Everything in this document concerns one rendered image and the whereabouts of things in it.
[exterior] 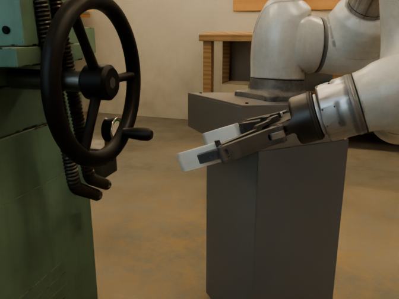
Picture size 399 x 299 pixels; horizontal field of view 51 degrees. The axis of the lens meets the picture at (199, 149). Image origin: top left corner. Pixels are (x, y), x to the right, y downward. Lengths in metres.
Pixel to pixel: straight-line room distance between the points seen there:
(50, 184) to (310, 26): 0.76
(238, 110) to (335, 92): 0.44
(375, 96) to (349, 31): 0.58
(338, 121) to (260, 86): 0.58
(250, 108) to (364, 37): 0.35
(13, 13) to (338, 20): 0.80
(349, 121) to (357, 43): 0.59
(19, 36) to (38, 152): 0.27
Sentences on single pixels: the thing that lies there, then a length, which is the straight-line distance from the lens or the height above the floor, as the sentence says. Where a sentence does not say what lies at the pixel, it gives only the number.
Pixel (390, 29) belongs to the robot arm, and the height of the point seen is 0.90.
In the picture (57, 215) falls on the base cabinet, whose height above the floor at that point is 0.50.
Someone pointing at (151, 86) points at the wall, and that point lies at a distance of 4.42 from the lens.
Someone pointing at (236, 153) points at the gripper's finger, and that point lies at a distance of 0.59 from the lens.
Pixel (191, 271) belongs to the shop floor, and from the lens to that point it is 1.68.
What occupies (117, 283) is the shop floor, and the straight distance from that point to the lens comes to 1.64.
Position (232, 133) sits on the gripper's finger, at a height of 0.72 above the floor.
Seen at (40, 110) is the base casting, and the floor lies 0.74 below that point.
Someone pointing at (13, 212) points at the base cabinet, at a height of 0.57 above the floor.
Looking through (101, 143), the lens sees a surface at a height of 0.62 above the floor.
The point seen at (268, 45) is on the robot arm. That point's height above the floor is 0.85.
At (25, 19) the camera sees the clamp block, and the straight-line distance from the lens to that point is 0.72.
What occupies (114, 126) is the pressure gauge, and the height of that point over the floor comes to 0.67.
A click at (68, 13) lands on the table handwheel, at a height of 0.92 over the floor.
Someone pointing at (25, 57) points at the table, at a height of 0.85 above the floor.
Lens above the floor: 0.90
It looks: 16 degrees down
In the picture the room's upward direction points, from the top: straight up
